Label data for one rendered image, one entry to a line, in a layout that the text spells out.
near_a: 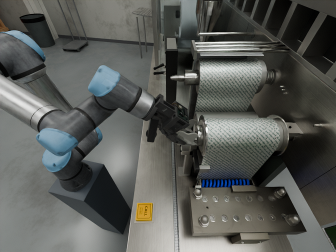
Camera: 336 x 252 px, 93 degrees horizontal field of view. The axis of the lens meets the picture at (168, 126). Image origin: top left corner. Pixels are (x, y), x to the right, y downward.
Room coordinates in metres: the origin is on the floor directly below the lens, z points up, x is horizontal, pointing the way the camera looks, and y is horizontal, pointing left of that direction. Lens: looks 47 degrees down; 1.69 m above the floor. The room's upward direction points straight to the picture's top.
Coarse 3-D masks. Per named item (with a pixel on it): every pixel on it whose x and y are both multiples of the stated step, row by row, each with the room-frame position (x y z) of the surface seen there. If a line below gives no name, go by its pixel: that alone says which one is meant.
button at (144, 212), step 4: (140, 204) 0.23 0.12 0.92; (144, 204) 0.23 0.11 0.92; (148, 204) 0.23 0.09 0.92; (152, 204) 0.23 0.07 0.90; (136, 208) 0.21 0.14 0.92; (140, 208) 0.21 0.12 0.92; (144, 208) 0.21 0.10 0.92; (148, 208) 0.21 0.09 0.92; (136, 212) 0.19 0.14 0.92; (140, 212) 0.19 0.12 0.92; (144, 212) 0.19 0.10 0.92; (148, 212) 0.19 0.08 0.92; (136, 216) 0.18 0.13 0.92; (140, 216) 0.18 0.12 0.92; (144, 216) 0.18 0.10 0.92; (148, 216) 0.18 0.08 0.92; (136, 220) 0.17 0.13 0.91; (140, 220) 0.17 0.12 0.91; (144, 220) 0.17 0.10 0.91; (148, 220) 0.17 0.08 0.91
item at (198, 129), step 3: (195, 126) 0.39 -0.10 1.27; (198, 126) 0.37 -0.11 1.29; (201, 126) 0.37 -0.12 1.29; (195, 129) 0.38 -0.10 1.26; (198, 129) 0.36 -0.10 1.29; (201, 129) 0.36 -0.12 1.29; (195, 132) 0.38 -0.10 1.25; (198, 132) 0.35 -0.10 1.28; (201, 132) 0.35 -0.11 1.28; (198, 135) 0.34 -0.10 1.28; (201, 135) 0.34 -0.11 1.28; (198, 138) 0.33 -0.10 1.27; (201, 138) 0.33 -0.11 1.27; (195, 141) 0.35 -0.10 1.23; (198, 141) 0.33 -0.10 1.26; (201, 141) 0.33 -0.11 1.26; (198, 144) 0.33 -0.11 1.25; (201, 144) 0.33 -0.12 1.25
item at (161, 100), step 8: (160, 96) 0.35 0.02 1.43; (160, 104) 0.33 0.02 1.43; (168, 104) 0.34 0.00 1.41; (176, 104) 0.36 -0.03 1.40; (152, 112) 0.31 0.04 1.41; (160, 112) 0.33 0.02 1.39; (168, 112) 0.33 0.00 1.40; (176, 112) 0.33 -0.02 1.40; (184, 112) 0.35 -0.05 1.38; (160, 120) 0.33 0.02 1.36; (168, 120) 0.32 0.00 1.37; (176, 120) 0.31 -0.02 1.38; (184, 120) 0.32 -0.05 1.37; (160, 128) 0.31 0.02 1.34; (168, 128) 0.31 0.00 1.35; (176, 128) 0.32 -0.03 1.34; (184, 128) 0.31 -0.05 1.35
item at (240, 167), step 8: (208, 160) 0.30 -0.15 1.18; (216, 160) 0.30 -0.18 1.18; (224, 160) 0.30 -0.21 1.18; (232, 160) 0.30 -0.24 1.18; (240, 160) 0.30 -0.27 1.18; (248, 160) 0.30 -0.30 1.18; (256, 160) 0.30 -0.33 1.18; (264, 160) 0.30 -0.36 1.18; (216, 168) 0.30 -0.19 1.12; (224, 168) 0.30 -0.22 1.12; (232, 168) 0.30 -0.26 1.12; (240, 168) 0.30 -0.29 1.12; (248, 168) 0.30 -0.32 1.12; (256, 168) 0.30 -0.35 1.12; (200, 176) 0.30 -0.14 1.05; (208, 176) 0.30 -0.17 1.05; (216, 176) 0.30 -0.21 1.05; (224, 176) 0.30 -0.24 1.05; (232, 176) 0.30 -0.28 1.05; (240, 176) 0.30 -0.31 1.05; (248, 176) 0.30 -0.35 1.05
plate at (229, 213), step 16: (192, 192) 0.24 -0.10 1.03; (208, 192) 0.24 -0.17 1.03; (224, 192) 0.24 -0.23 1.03; (256, 192) 0.24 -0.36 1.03; (272, 192) 0.24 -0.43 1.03; (192, 208) 0.18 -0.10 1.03; (208, 208) 0.18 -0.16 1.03; (224, 208) 0.18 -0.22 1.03; (240, 208) 0.18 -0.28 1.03; (256, 208) 0.18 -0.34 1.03; (272, 208) 0.18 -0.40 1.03; (288, 208) 0.18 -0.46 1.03; (192, 224) 0.13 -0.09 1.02; (208, 224) 0.13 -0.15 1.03; (224, 224) 0.13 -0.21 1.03; (240, 224) 0.13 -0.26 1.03; (256, 224) 0.13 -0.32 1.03; (272, 224) 0.13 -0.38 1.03; (288, 224) 0.13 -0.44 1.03
